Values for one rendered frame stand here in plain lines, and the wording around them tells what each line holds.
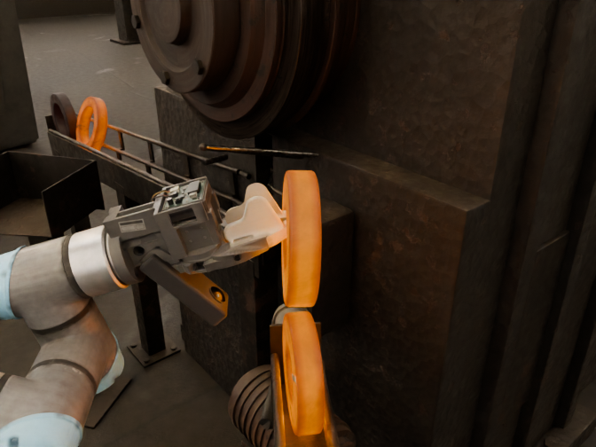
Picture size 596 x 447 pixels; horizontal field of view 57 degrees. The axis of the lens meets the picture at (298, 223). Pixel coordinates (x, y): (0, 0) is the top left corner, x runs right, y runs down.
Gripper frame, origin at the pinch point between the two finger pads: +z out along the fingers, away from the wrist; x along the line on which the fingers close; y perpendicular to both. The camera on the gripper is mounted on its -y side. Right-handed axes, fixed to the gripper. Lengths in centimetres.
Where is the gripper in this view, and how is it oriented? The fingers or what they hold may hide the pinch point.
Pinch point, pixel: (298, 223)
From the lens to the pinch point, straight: 62.2
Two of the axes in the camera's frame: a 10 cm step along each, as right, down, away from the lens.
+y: -2.6, -8.5, -4.6
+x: -0.8, -4.5, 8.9
